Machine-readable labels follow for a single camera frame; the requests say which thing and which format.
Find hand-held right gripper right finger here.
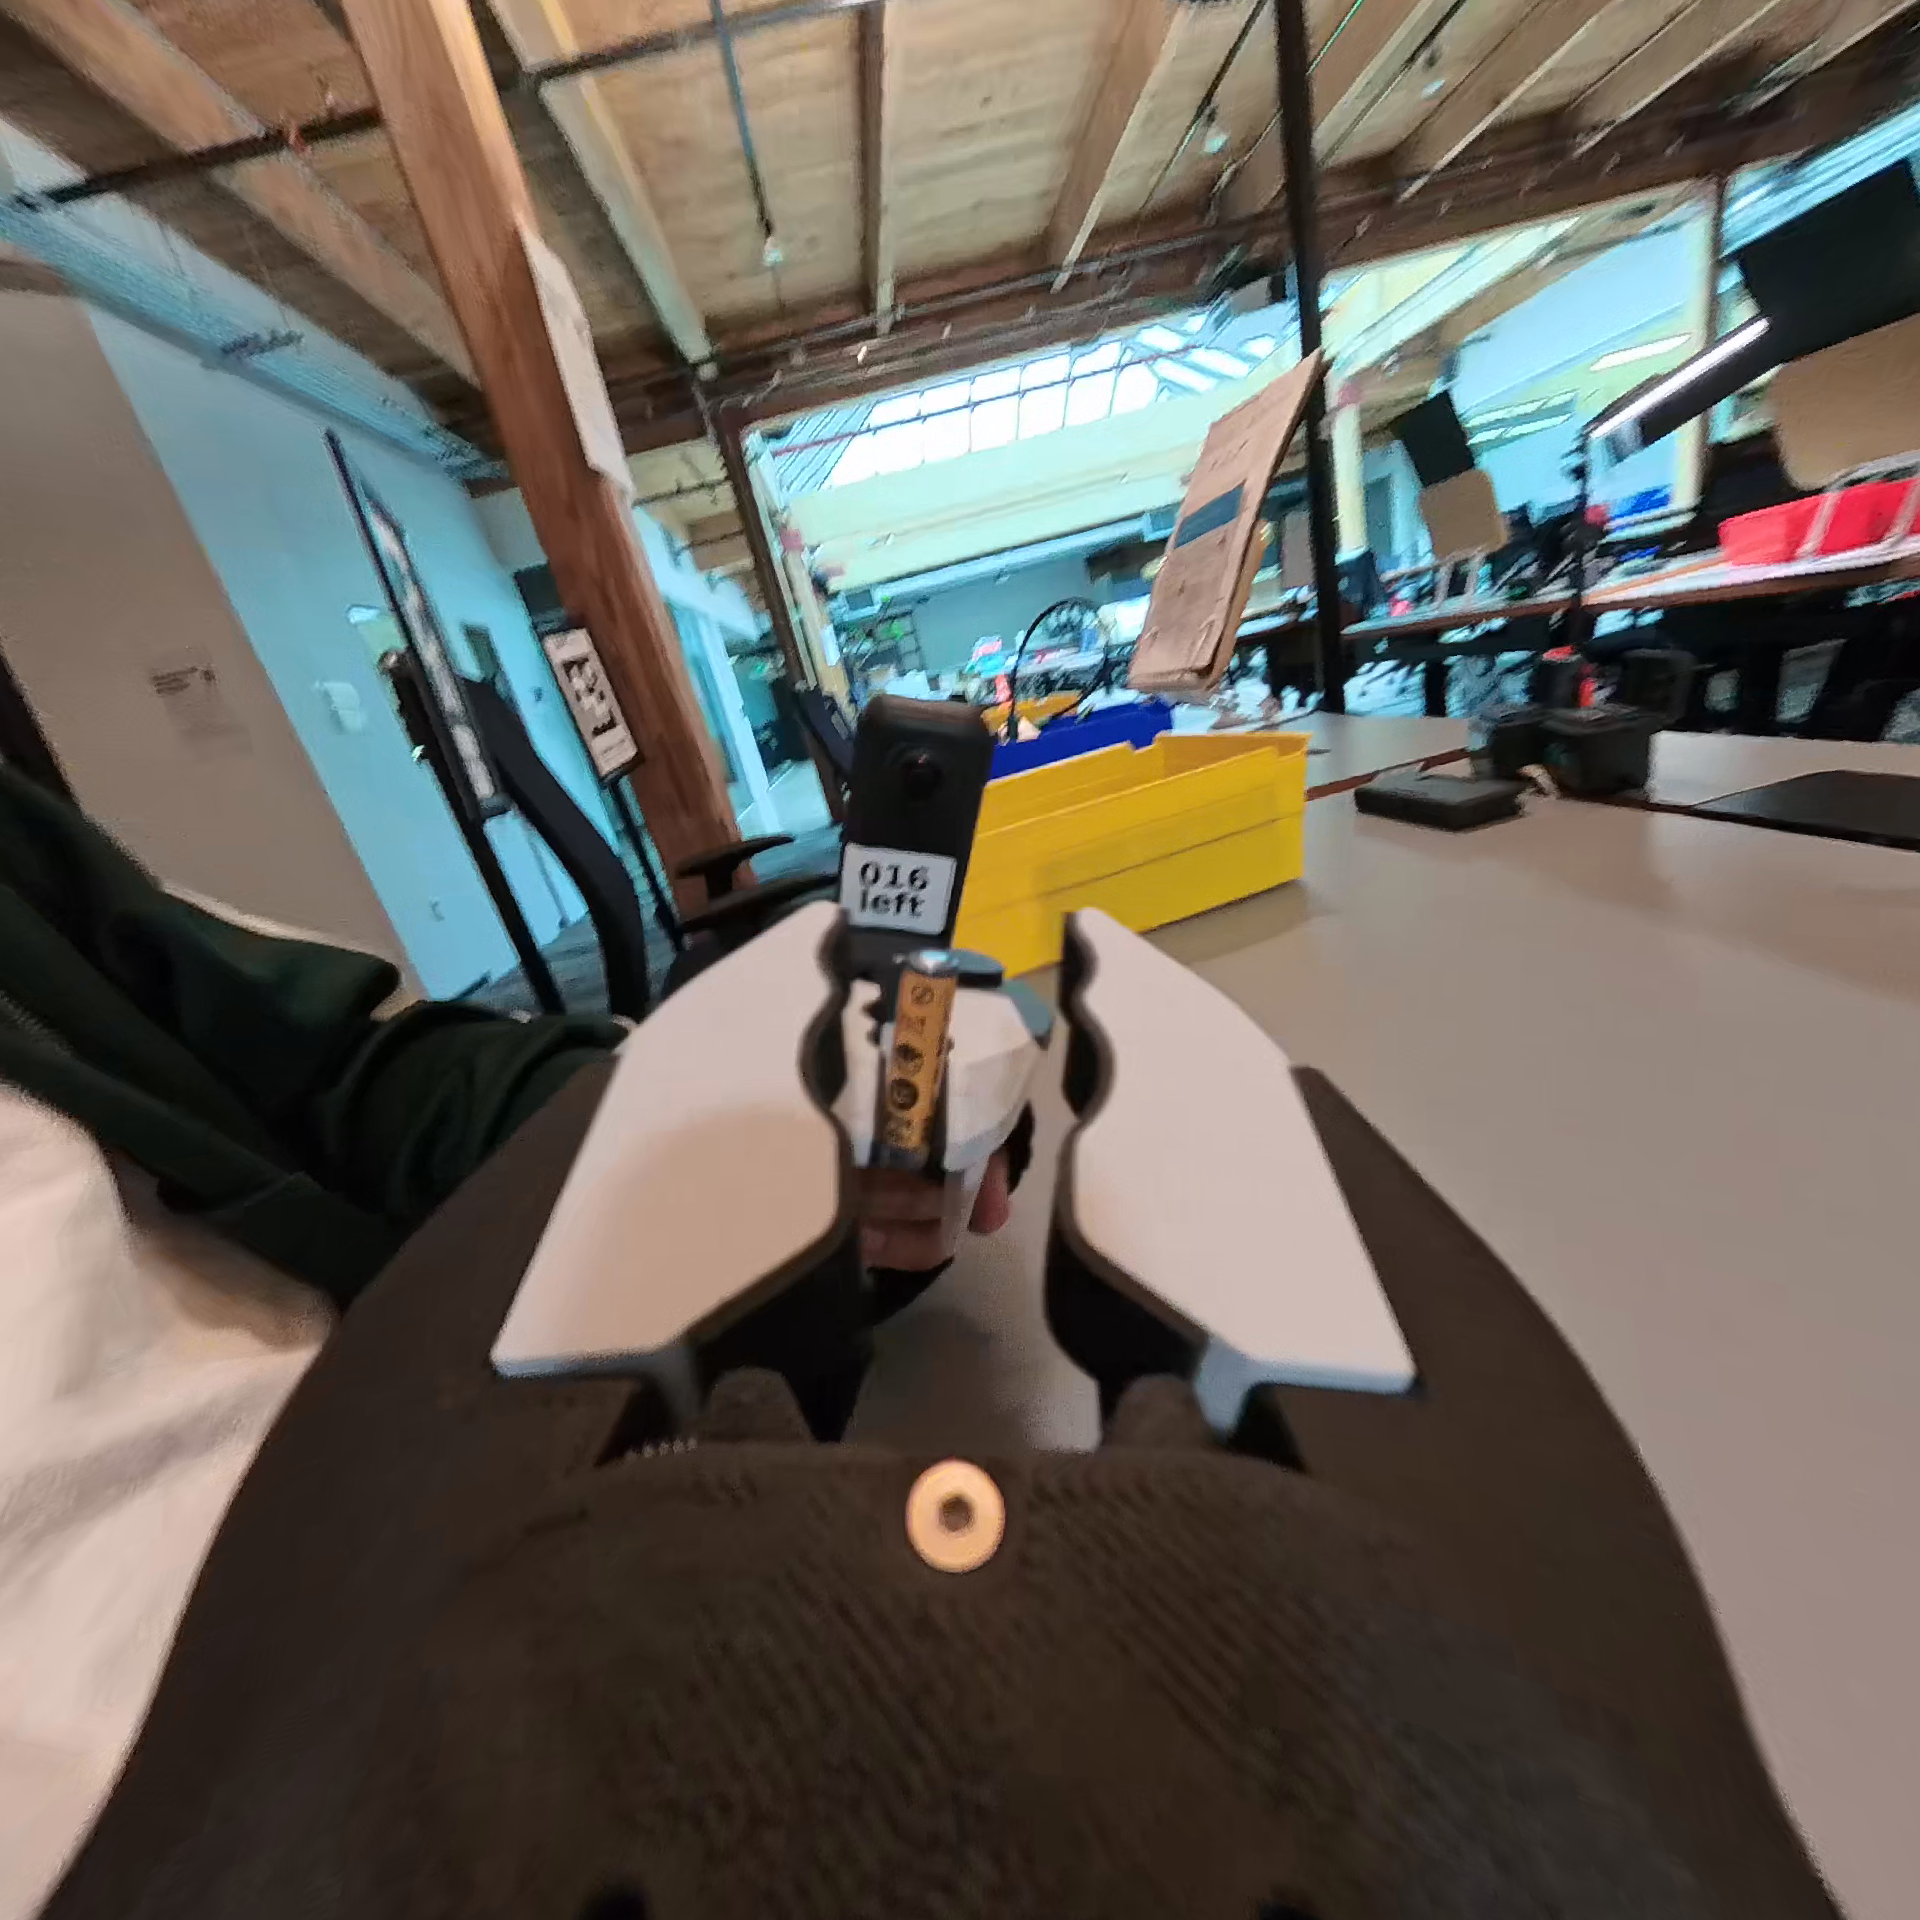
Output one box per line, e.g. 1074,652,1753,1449
1045,908,1421,1430

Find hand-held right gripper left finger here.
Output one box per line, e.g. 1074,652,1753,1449
490,900,875,1386

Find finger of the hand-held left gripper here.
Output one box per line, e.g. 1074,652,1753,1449
835,993,890,1169
942,982,1058,1169

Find gold and black battery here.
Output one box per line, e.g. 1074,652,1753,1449
874,948,965,1178

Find yellow plastic bin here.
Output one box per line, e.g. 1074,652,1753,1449
948,730,1313,980

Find person's left forearm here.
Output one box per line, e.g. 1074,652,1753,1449
0,762,635,1310

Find person's left hand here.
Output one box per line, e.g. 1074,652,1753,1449
854,1107,1037,1278

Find blue plastic bin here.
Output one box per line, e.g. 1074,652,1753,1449
982,699,1177,782

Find small tag sign on stand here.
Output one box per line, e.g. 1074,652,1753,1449
537,619,649,785

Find black office chair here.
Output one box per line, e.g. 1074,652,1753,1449
462,671,845,1025

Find brown board on stand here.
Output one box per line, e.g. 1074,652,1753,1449
1124,349,1332,698

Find flat black box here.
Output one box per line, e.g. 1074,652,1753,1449
1353,770,1526,835

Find white notice sheet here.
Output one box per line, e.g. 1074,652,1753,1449
515,221,643,501

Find black metal pole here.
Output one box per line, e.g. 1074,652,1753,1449
1268,0,1352,718

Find black battery charger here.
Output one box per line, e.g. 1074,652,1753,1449
1467,644,1700,801

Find tan board stand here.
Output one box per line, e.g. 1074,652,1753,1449
1766,310,1920,491
1416,467,1513,566

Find person's white shirt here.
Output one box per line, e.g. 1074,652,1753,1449
0,1084,344,1884

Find black desk mat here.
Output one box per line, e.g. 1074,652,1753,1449
1684,769,1920,855

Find wooden office desk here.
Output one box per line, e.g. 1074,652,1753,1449
1339,543,1920,707

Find black light bar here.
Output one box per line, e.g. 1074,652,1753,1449
1580,310,1777,447

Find red plastic bin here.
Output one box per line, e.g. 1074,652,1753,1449
1715,478,1920,570

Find black gooseneck cable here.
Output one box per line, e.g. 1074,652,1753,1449
1008,594,1115,741

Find wooden post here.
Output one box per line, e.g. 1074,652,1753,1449
334,0,747,876

